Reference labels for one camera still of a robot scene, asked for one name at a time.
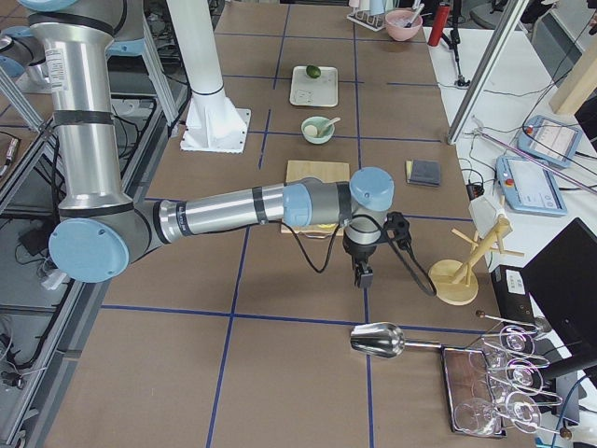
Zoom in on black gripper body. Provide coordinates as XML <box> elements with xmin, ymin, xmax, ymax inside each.
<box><xmin>342</xmin><ymin>218</ymin><xmax>386</xmax><ymax>267</ymax></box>

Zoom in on white steamed bun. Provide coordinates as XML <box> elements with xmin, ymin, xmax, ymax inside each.
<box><xmin>304</xmin><ymin>124</ymin><xmax>323</xmax><ymax>138</ymax></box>

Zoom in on white ceramic spoon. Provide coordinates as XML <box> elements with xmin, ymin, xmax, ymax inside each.
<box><xmin>318</xmin><ymin>117</ymin><xmax>341</xmax><ymax>134</ymax></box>

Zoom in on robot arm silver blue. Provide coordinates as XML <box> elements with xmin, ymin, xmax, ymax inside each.
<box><xmin>26</xmin><ymin>1</ymin><xmax>395</xmax><ymax>283</ymax></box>

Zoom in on light green bowl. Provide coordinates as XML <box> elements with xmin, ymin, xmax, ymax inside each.
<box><xmin>300</xmin><ymin>116</ymin><xmax>335</xmax><ymax>145</ymax></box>

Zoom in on pink bowl with ice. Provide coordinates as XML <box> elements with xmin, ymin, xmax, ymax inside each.
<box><xmin>384</xmin><ymin>9</ymin><xmax>423</xmax><ymax>42</ymax></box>

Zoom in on metal scoop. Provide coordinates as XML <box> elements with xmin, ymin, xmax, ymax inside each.
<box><xmin>350</xmin><ymin>322</ymin><xmax>442</xmax><ymax>358</ymax></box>

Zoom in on wooden cutting board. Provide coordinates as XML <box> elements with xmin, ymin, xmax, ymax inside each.
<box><xmin>285</xmin><ymin>160</ymin><xmax>350</xmax><ymax>239</ymax></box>

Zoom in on wooden mug tree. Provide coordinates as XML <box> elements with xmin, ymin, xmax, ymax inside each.
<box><xmin>428</xmin><ymin>213</ymin><xmax>524</xmax><ymax>306</ymax></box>

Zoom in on grey yellow folded cloth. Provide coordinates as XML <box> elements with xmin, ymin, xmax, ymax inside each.
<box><xmin>405</xmin><ymin>160</ymin><xmax>441</xmax><ymax>187</ymax></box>

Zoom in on glass rack tray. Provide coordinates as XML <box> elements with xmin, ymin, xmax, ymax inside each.
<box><xmin>440</xmin><ymin>346</ymin><xmax>507</xmax><ymax>439</ymax></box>

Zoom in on white serving tray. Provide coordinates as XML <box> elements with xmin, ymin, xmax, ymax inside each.
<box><xmin>289</xmin><ymin>65</ymin><xmax>339</xmax><ymax>107</ymax></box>

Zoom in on near teach pendant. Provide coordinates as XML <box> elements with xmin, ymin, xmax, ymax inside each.
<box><xmin>495</xmin><ymin>156</ymin><xmax>567</xmax><ymax>217</ymax></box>

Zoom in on teach pendant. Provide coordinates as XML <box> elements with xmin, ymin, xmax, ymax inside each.
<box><xmin>517</xmin><ymin>115</ymin><xmax>581</xmax><ymax>168</ymax></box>
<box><xmin>495</xmin><ymin>156</ymin><xmax>567</xmax><ymax>217</ymax></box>

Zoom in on green avocado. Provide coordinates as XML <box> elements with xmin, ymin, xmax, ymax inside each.
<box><xmin>305</xmin><ymin>65</ymin><xmax>321</xmax><ymax>78</ymax></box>

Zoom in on black monitor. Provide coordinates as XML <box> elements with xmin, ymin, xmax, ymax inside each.
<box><xmin>522</xmin><ymin>217</ymin><xmax>596</xmax><ymax>354</ymax></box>

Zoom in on far teach pendant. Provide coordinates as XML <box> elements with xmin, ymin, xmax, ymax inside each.
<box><xmin>517</xmin><ymin>115</ymin><xmax>581</xmax><ymax>168</ymax></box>

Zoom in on black selfie stick tripod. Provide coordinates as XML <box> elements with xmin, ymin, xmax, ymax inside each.
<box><xmin>442</xmin><ymin>0</ymin><xmax>470</xmax><ymax>88</ymax></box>

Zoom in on red cylinder cup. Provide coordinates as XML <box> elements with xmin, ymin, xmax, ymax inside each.
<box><xmin>427</xmin><ymin>2</ymin><xmax>451</xmax><ymax>47</ymax></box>

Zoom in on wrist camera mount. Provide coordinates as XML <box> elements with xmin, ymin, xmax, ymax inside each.
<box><xmin>384</xmin><ymin>212</ymin><xmax>412</xmax><ymax>252</ymax></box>

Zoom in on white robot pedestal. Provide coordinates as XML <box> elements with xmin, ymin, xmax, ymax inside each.
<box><xmin>167</xmin><ymin>0</ymin><xmax>251</xmax><ymax>154</ymax></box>

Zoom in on aluminium frame post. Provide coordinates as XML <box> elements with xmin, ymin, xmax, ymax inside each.
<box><xmin>447</xmin><ymin>0</ymin><xmax>530</xmax><ymax>145</ymax></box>

